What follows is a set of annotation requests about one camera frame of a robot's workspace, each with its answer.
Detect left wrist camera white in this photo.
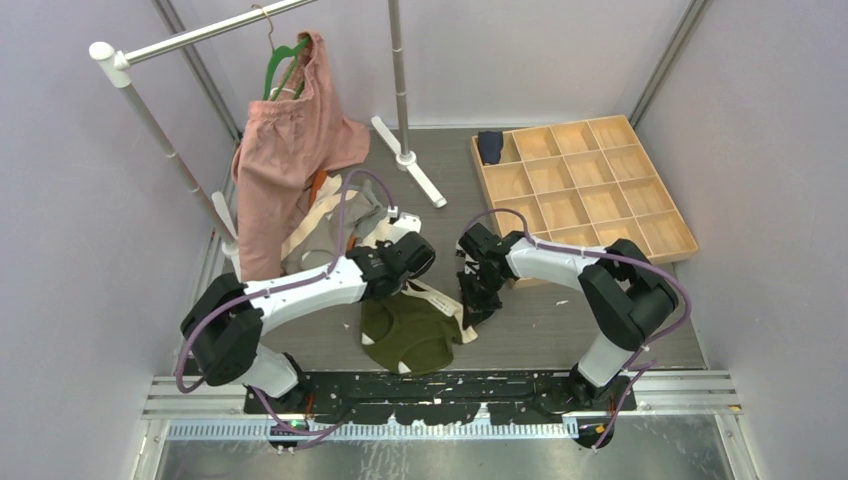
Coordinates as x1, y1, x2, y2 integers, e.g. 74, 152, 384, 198
385, 212, 422, 243

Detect green clothes hanger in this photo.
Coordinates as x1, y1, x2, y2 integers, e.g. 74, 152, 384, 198
251, 5, 313, 102

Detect pink trousers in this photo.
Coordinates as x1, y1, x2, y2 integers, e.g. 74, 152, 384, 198
232, 31, 370, 281

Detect navy underwear cream waistband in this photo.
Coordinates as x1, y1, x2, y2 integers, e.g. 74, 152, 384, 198
477, 130, 504, 165

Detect olive green underwear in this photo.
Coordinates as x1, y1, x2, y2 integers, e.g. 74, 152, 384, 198
359, 280, 478, 376

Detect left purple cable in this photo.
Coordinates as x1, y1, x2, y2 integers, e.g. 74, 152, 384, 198
173, 168, 399, 395

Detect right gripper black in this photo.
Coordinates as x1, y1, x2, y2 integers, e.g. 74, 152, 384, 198
457, 268, 508, 329

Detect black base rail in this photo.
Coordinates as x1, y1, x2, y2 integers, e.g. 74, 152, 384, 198
269, 370, 637, 426

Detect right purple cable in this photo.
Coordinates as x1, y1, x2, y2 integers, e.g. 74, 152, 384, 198
463, 209, 694, 452

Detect purple cable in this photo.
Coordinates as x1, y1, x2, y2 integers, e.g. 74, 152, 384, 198
463, 209, 694, 452
173, 168, 399, 395

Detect orange underwear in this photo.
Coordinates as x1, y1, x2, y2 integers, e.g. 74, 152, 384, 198
308, 170, 328, 207

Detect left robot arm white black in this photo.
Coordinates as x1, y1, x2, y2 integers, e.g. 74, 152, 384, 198
178, 231, 436, 413

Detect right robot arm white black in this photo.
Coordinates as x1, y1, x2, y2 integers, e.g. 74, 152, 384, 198
457, 223, 689, 409

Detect wooden compartment tray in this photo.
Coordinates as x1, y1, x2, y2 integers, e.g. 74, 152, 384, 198
470, 115, 699, 265

